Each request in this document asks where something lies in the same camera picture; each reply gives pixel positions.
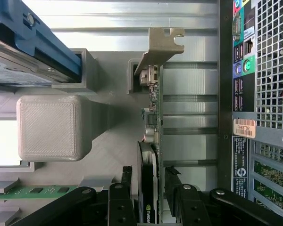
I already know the green RAM stick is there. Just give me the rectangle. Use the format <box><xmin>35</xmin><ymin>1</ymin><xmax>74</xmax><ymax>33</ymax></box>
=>
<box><xmin>0</xmin><ymin>185</ymin><xmax>80</xmax><ymax>201</ymax></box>

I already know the hard disk with blue rails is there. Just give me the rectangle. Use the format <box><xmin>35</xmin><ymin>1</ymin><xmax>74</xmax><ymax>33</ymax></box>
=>
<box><xmin>0</xmin><ymin>0</ymin><xmax>82</xmax><ymax>87</ymax></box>

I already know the silver CPU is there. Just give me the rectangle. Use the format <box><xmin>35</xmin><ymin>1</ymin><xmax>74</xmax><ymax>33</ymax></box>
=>
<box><xmin>0</xmin><ymin>120</ymin><xmax>21</xmax><ymax>165</ymax></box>

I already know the grey printed parts rack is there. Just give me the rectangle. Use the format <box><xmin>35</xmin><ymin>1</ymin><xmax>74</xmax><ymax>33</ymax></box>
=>
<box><xmin>0</xmin><ymin>48</ymin><xmax>166</xmax><ymax>226</ymax></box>

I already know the grey open PC case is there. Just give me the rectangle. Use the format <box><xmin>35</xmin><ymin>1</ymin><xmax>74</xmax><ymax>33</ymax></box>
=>
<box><xmin>216</xmin><ymin>0</ymin><xmax>283</xmax><ymax>226</ymax></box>

